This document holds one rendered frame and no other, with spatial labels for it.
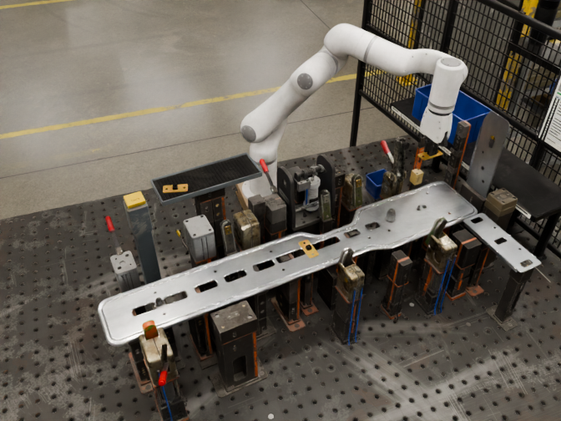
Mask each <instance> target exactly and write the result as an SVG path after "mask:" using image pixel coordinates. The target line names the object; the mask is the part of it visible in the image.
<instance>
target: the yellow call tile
mask: <svg viewBox="0 0 561 421"><path fill-rule="evenodd" d="M124 200H125V202H126V205H127V207H128V208H132V207H135V206H138V205H142V204H145V203H146V202H145V199H144V197H143V195H142V193H141V191H139V192H135V193H133V194H129V195H125V196H124Z"/></svg>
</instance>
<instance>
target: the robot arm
mask: <svg viewBox="0 0 561 421"><path fill-rule="evenodd" d="M349 55H350V56H352V57H353V58H357V59H359V60H361V61H362V62H364V63H368V64H370V65H371V66H374V67H376V68H379V69H381V70H383V71H385V72H387V73H390V74H392V75H395V76H397V77H403V76H406V75H408V74H415V73H425V74H432V75H433V80H432V87H431V92H430V95H429V100H428V104H427V107H426V109H425V111H424V114H423V116H422V122H421V125H420V130H421V131H422V132H423V133H424V134H425V137H426V138H425V141H426V145H425V149H424V152H425V153H426V152H428V151H429V150H430V151H429V156H433V155H436V154H437V151H438V147H439V146H442V147H445V146H447V140H448V139H449V136H450V133H451V128H452V111H453V110H454V108H455V104H456V101H457V95H458V91H459V89H460V86H461V84H462V82H463V81H464V80H465V78H466V77H467V75H468V68H467V66H466V65H465V63H464V62H463V61H462V60H460V59H458V58H454V57H452V56H450V55H448V54H446V53H442V52H440V51H437V50H433V49H425V48H423V49H406V48H403V47H401V46H398V45H396V44H394V43H392V42H389V41H387V40H386V39H384V38H380V37H378V36H377V35H375V34H372V33H369V32H367V31H365V30H363V29H361V28H358V27H356V26H353V25H351V24H348V23H342V24H338V25H336V26H335V27H334V28H332V29H331V30H330V31H329V32H328V34H327V35H326V36H325V38H324V46H323V47H322V49H321V50H320V51H319V52H318V53H316V54H315V55H314V56H312V57H311V58H310V59H308V60H307V61H306V62H304V63H303V64H302V65H301V66H300V67H299V68H298V69H297V70H296V71H295V72H294V73H293V74H292V75H291V77H290V78H289V79H288V80H287V81H286V82H285V83H284V84H283V85H282V86H281V87H280V88H279V89H278V90H277V91H276V92H275V93H274V94H273V95H272V96H270V97H269V98H268V99H267V100H266V101H265V102H264V103H263V104H261V105H260V106H258V107H257V108H256V109H254V110H253V111H252V112H250V113H249V114H247V115H246V116H245V117H244V119H243V120H242V122H241V125H240V132H241V134H242V136H243V137H244V139H246V140H247V141H249V142H250V150H249V156H250V157H251V159H252V160H253V161H254V162H255V163H256V164H257V166H258V167H259V168H260V170H261V171H262V176H261V177H259V178H255V179H253V180H247V181H245V182H244V184H243V185H242V193H243V195H244V196H245V198H246V199H248V198H249V197H251V196H254V195H258V194H260V195H261V196H262V197H263V196H266V195H271V194H272V192H271V191H270V183H269V181H268V179H267V177H266V175H265V174H264V171H263V170H262V167H261V165H260V159H264V160H265V163H266V165H267V168H268V170H269V175H270V178H271V180H272V182H273V185H275V187H276V171H277V148H278V145H279V143H280V141H281V138H282V135H283V133H284V131H285V128H286V122H287V117H288V116H289V115H290V114H291V113H292V112H293V111H294V110H296V109H297V108H298V107H299V106H300V105H301V104H303V103H304V102H305V101H306V100H307V99H308V98H310V97H311V96H312V95H313V94H314V93H315V92H316V91H317V90H318V89H319V88H320V87H321V86H322V85H323V84H325V83H326V82H327V81H328V80H329V79H331V78H332V77H333V76H334V75H335V74H337V73H338V72H339V71H340V70H341V68H342V67H343V66H344V65H345V63H346V61H347V59H348V56H349ZM276 189H277V187H276Z"/></svg>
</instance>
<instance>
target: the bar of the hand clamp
mask: <svg viewBox="0 0 561 421"><path fill-rule="evenodd" d="M408 148H409V143H408V142H406V139H405V138H404V137H401V138H398V139H395V147H394V162H393V173H394V174H395V175H396V177H398V171H399V172H400V174H401V175H402V176H401V177H400V179H401V180H403V178H404V165H405V153H406V150H407V149H408ZM396 182H397V181H396Z"/></svg>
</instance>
